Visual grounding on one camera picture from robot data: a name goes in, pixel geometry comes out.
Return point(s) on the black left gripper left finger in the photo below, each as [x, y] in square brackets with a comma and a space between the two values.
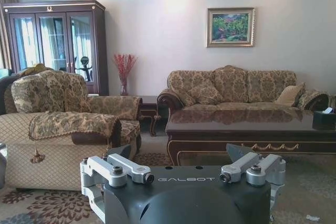
[119, 166]

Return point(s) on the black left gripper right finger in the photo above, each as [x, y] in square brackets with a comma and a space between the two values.
[262, 169]

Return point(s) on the dark glossy coffee table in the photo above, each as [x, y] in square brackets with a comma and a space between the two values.
[236, 134]

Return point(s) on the patterned fringed armrest cover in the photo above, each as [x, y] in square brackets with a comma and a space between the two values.
[71, 124]
[115, 104]

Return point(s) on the dark wood side table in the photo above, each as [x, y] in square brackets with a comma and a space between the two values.
[148, 103]

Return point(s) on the clear glass vase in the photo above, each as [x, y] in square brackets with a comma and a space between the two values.
[124, 89]

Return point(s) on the plain tan cushion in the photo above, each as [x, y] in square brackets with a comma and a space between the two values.
[290, 94]

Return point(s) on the black tissue box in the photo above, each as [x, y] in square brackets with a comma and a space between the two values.
[324, 117]

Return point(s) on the gold tassel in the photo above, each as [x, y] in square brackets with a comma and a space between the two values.
[37, 157]

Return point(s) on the floral patterned rug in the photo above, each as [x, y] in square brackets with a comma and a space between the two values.
[39, 205]

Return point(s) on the patterned three-seat sofa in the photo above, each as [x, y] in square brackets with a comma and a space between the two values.
[231, 85]

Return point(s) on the patterned square cushion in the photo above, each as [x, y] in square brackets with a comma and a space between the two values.
[206, 91]

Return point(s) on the patterned brown armchair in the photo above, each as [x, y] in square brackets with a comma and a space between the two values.
[52, 90]

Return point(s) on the red dried flower branches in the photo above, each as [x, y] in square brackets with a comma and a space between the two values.
[125, 64]

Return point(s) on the black exercise machine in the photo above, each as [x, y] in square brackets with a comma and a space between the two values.
[84, 66]

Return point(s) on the dark wood glass display cabinet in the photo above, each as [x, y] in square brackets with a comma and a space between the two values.
[99, 51]

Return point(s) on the grey robot part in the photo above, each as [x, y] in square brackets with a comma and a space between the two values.
[2, 166]

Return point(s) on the yellow cloth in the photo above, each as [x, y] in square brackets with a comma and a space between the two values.
[36, 68]

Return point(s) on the gold framed landscape painting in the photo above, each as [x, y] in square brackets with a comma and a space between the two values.
[230, 27]

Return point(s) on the beige curtain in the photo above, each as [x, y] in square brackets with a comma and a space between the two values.
[5, 24]

